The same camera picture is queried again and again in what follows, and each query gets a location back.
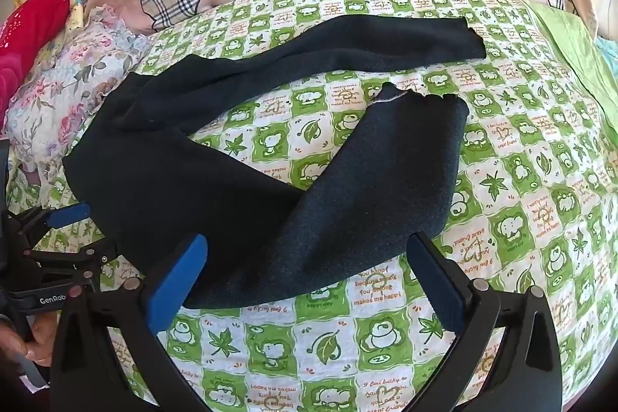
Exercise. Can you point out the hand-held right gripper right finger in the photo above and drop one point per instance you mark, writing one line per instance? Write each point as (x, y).
(434, 286)

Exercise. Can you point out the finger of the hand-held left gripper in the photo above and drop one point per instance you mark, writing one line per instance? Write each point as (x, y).
(72, 213)
(91, 257)

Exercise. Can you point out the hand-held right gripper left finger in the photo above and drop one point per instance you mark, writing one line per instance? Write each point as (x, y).
(177, 281)

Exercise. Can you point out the black pants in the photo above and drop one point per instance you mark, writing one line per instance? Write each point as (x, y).
(193, 180)

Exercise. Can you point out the person's left hand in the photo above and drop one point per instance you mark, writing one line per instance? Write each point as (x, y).
(41, 339)

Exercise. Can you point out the green checked bed sheet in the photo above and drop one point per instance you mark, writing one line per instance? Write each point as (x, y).
(531, 199)

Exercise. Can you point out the floral ruffled pillow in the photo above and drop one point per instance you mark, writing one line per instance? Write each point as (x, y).
(62, 79)

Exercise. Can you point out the red cloth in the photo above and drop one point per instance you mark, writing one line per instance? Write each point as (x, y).
(34, 26)

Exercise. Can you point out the small yellow cloth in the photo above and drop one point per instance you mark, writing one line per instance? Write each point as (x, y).
(77, 1)

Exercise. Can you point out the plain green cloth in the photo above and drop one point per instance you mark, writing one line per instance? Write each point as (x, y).
(574, 35)

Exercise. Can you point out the light blue cloth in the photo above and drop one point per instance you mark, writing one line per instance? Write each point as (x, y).
(608, 52)

